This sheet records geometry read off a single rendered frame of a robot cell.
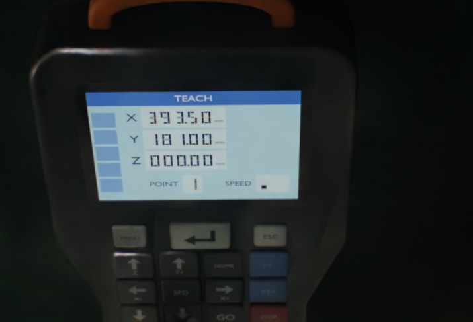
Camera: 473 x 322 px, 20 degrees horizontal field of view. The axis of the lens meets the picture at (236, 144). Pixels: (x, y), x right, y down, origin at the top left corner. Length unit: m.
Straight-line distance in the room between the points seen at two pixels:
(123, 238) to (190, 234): 0.02
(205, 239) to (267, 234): 0.02
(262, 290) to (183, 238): 0.03
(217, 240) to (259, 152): 0.04
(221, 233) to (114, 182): 0.04
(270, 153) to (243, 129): 0.01
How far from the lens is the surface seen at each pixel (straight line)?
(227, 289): 0.42
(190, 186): 0.39
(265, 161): 0.38
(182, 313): 0.43
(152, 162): 0.38
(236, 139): 0.37
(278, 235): 0.40
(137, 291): 0.42
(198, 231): 0.40
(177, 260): 0.41
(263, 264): 0.41
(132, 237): 0.40
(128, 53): 0.35
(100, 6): 0.35
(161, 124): 0.37
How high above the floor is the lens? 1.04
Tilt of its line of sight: 44 degrees down
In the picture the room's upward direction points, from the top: 180 degrees clockwise
